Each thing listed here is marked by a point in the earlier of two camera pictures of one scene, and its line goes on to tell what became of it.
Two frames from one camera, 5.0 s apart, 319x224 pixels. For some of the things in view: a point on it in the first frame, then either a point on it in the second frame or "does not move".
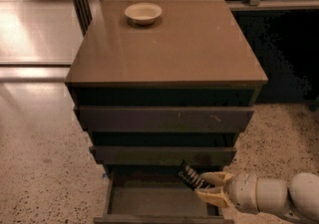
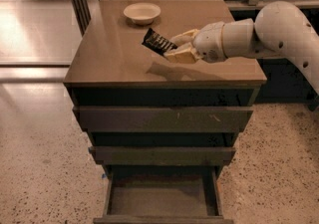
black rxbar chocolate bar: (191, 177) → (158, 42)
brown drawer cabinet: (163, 88) does not move
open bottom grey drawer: (156, 195) does not move
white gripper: (243, 189) → (209, 44)
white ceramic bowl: (144, 13) does not move
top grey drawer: (163, 119) does not move
